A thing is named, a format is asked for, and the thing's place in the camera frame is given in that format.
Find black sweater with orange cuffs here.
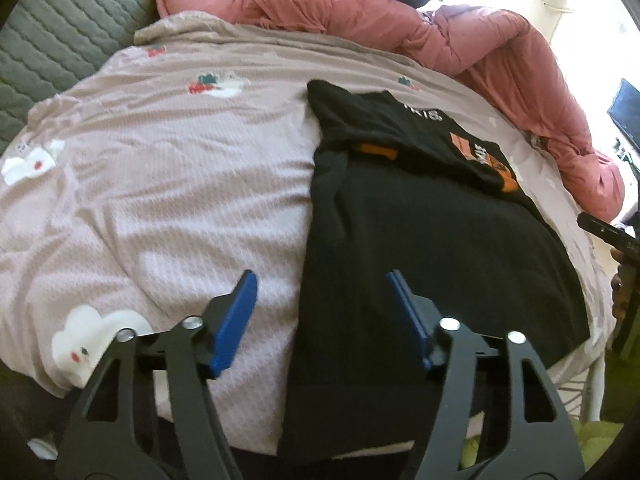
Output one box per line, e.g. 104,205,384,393
277,79,591,453

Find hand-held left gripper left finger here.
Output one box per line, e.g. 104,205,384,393
54,270,258,480

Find person's right hand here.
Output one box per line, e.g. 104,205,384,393
610,247,630,322

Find black flat screen television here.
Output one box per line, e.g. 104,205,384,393
607,79,640,151

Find pink printed blanket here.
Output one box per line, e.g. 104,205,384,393
0,10,616,411

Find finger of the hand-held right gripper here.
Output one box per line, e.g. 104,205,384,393
577,214,624,249

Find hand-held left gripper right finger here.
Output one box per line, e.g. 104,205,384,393
387,270,586,480

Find pink padded duvet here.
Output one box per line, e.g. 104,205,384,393
154,0,626,221

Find green cloth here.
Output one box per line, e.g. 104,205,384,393
570,420,626,480

